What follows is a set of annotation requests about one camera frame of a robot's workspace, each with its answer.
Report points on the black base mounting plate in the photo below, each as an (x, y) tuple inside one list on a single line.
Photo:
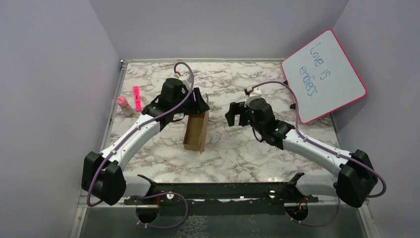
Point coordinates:
[(177, 205)]

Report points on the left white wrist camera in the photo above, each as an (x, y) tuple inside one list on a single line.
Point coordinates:
[(184, 78)]

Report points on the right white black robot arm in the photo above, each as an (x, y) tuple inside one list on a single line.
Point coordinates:
[(351, 176)]

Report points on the small pink capped bottle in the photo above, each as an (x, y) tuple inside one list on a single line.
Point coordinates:
[(125, 107)]

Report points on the brown cardboard box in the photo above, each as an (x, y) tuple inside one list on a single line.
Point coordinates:
[(196, 132)]

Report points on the pink framed whiteboard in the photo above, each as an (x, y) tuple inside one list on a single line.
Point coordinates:
[(322, 77)]

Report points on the aluminium extrusion frame rail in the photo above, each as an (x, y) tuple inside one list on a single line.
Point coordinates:
[(283, 192)]

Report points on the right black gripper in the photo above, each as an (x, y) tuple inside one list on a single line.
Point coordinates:
[(236, 108)]

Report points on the pink highlighter marker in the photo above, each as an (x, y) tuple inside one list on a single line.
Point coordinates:
[(137, 98)]

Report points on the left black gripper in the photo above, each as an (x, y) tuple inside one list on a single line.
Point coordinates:
[(199, 105)]

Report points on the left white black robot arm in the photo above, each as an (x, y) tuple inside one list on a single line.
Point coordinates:
[(102, 176)]

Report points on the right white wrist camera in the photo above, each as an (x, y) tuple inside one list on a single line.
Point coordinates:
[(252, 93)]

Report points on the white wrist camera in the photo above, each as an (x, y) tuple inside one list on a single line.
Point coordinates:
[(184, 78), (252, 93)]

